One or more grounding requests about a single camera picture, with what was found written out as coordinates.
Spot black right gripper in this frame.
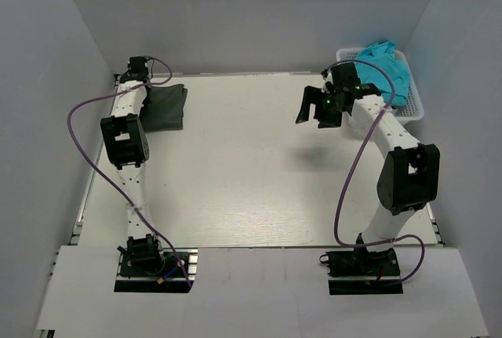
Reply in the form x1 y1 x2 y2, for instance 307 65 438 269
296 85 346 129

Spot dark grey t shirt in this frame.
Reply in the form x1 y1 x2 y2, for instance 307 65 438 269
140 84 187 133

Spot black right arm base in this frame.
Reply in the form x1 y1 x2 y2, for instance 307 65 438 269
319 247 403 296

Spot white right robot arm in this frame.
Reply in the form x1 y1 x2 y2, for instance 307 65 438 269
296 60 440 274

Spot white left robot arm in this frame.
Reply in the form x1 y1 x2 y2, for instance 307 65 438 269
100 56 151 239

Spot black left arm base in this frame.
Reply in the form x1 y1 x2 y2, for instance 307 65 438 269
114 234 198 294

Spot teal t shirt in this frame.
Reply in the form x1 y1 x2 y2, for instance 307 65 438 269
355 41 410 107

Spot white perforated plastic basket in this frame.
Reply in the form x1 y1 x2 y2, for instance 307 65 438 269
336 47 424 125

